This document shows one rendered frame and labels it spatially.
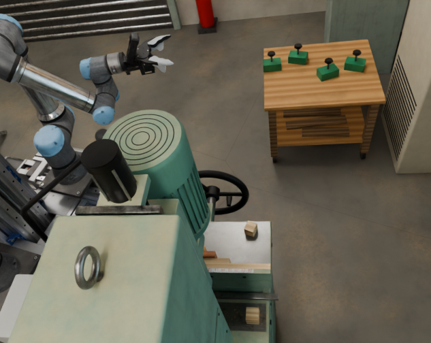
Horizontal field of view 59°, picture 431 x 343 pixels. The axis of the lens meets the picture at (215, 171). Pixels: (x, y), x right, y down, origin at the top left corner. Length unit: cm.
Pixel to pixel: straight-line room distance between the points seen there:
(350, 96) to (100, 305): 191
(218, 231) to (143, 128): 62
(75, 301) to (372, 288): 180
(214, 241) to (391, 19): 219
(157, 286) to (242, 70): 290
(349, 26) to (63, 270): 266
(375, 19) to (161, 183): 246
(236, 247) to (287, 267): 97
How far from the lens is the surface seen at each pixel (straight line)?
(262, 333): 126
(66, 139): 166
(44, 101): 165
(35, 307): 63
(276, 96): 226
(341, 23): 297
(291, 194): 244
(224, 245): 127
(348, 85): 233
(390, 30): 307
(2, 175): 161
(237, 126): 285
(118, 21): 418
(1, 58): 142
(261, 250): 125
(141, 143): 75
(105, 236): 63
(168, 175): 73
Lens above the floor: 202
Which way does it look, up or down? 51 degrees down
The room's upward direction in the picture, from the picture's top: 14 degrees counter-clockwise
